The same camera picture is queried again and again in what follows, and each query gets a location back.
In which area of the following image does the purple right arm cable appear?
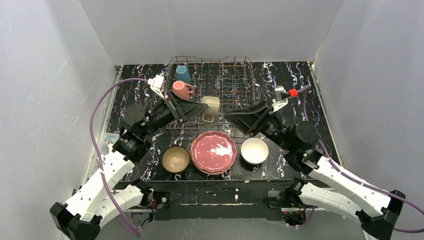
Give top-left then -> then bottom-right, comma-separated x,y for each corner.
296,85 -> 424,234

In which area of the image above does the pink polka dot plate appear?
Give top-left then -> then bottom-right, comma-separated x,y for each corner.
190,130 -> 238,175

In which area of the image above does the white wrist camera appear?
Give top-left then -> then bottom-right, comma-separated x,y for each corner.
272,85 -> 298,112
147,74 -> 165,100

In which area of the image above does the blue ceramic mug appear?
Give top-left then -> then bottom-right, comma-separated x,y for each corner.
175,65 -> 191,84

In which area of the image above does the clear plastic storage box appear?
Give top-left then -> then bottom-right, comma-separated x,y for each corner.
96,133 -> 120,156

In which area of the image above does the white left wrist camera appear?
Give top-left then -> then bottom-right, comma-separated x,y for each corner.
147,74 -> 165,100

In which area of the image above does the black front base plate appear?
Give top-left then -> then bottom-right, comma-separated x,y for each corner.
109,180 -> 319,222

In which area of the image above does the white ceramic bowl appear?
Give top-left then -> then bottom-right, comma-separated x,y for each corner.
240,138 -> 269,165

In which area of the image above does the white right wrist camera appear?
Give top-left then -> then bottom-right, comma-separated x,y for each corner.
272,85 -> 298,112

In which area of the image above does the pink ceramic mug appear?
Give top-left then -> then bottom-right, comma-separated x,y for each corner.
172,80 -> 195,101

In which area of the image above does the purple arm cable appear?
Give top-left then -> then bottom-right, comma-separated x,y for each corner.
89,77 -> 150,238
296,85 -> 424,234

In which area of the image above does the beige ceramic mug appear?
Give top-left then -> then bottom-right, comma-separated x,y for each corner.
200,96 -> 220,123

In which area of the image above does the metal wire dish rack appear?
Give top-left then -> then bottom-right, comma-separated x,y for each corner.
165,56 -> 259,134

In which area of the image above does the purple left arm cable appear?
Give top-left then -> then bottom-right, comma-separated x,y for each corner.
89,77 -> 150,238

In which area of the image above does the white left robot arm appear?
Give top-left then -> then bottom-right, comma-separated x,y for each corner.
49,90 -> 209,240

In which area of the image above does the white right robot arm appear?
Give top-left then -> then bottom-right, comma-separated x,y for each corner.
224,101 -> 405,240

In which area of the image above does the brown beige bowl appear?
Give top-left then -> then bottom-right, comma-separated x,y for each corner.
162,146 -> 191,173

